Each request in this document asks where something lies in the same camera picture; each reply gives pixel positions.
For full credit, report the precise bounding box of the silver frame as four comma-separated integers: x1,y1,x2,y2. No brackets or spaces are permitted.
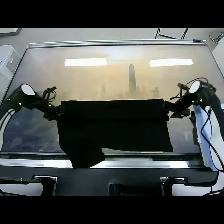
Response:
0,151,224,197

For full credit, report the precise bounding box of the black cable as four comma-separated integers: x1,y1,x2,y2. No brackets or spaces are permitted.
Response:
199,105,224,172

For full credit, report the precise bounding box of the light blue garment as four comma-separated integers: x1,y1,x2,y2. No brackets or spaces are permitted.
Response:
192,103,224,173

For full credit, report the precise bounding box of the black garment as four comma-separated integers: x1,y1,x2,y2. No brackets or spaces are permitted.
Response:
55,98,175,170

